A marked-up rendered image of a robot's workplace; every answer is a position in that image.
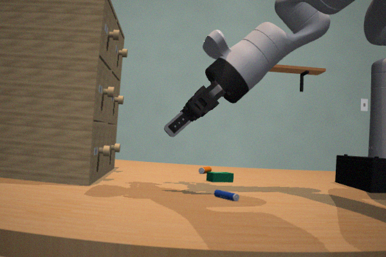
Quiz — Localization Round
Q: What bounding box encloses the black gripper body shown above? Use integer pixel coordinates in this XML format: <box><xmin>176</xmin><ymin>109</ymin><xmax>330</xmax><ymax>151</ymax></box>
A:
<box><xmin>205</xmin><ymin>58</ymin><xmax>249</xmax><ymax>103</ymax></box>

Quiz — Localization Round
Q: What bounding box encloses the orange battery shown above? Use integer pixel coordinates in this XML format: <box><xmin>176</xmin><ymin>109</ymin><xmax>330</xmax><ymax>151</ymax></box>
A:
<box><xmin>199</xmin><ymin>166</ymin><xmax>212</xmax><ymax>173</ymax></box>

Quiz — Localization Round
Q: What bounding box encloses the green battery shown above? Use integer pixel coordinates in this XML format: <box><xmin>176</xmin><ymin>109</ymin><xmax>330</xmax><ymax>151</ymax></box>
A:
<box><xmin>207</xmin><ymin>172</ymin><xmax>234</xmax><ymax>182</ymax></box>

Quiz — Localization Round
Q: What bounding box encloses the wooden chest of drawers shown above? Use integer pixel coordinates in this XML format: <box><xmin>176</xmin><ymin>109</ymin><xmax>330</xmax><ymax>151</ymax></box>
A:
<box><xmin>0</xmin><ymin>0</ymin><xmax>121</xmax><ymax>186</ymax></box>

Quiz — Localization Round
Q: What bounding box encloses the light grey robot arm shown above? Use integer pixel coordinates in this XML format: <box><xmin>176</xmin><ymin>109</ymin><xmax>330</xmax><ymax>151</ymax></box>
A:
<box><xmin>203</xmin><ymin>0</ymin><xmax>386</xmax><ymax>159</ymax></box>

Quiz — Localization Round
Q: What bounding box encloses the blue battery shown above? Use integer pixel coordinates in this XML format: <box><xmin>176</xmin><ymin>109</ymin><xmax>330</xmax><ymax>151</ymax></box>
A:
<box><xmin>214</xmin><ymin>190</ymin><xmax>239</xmax><ymax>201</ymax></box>

